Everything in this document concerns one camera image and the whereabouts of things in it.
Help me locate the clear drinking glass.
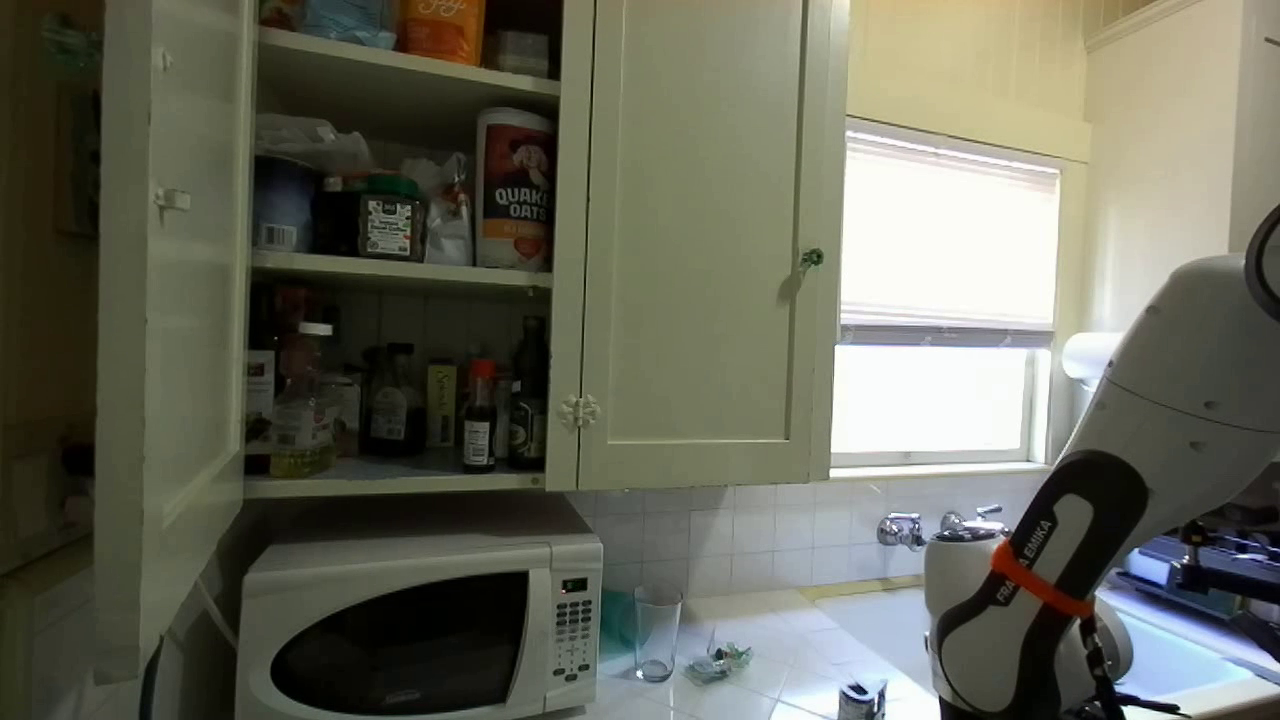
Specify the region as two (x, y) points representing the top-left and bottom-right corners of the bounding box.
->
(627, 592), (688, 686)

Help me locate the cream cabinet door green knob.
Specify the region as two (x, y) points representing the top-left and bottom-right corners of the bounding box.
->
(572, 0), (856, 495)

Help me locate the tall dark bottle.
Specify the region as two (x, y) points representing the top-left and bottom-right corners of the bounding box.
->
(501, 311), (553, 477)

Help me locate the red cap sauce bottle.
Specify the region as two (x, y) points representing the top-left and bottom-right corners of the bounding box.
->
(456, 350), (505, 477)

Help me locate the yellowish small box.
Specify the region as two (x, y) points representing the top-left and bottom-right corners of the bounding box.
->
(424, 359), (466, 460)

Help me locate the Quaker oats canister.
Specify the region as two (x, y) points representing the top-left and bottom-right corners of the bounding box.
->
(473, 103), (559, 276)

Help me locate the plastic spice bag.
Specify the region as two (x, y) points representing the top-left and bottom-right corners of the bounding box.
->
(420, 149), (480, 269)

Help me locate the dark glass jar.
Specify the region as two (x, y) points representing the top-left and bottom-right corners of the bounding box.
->
(362, 340), (428, 460)

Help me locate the green lid jar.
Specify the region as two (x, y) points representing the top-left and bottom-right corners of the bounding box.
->
(351, 170), (431, 262)

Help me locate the chrome sink faucet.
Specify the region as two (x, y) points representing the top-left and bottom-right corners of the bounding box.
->
(872, 500), (1013, 552)

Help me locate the dark tin can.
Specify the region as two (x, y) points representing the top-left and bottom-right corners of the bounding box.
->
(484, 25), (559, 84)

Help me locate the white window blind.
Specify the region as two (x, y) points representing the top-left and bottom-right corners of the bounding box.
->
(838, 124), (1070, 340)

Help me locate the white cap bottle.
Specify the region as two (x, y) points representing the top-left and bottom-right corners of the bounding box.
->
(268, 316), (345, 485)

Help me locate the small dark jar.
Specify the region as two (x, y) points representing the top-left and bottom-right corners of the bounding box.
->
(307, 177), (367, 261)

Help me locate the white kitchen sink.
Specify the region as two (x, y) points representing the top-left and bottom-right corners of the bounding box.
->
(797, 576), (1280, 720)

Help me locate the white microwave oven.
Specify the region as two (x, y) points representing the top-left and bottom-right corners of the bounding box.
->
(232, 529), (609, 720)

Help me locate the white label carton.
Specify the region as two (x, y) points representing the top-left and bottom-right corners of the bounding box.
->
(242, 345), (280, 478)

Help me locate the orange food package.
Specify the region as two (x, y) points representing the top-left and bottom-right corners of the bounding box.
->
(398, 0), (494, 67)

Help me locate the white and blue tub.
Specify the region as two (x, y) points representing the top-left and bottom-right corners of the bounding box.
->
(249, 150), (319, 261)

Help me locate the clear plastic bag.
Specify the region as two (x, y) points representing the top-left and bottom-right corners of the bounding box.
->
(254, 107), (377, 179)

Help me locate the small round black-white object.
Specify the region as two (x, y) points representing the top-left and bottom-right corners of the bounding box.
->
(838, 676), (891, 720)

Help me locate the blue food packet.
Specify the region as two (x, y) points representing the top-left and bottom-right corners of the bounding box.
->
(296, 0), (406, 50)

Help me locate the cream cabinet door with latch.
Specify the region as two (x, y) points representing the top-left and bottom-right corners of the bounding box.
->
(93, 0), (259, 686)

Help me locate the white cabinet door latch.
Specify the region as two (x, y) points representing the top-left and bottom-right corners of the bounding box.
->
(148, 183), (202, 224)

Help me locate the dark dish rack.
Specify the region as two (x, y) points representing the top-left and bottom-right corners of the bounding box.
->
(1116, 510), (1280, 613)

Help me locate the cream wall cabinet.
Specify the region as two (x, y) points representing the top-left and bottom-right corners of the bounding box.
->
(238, 0), (856, 503)

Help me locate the cream window frame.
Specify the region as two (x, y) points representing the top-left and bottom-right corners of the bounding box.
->
(824, 110), (1072, 487)

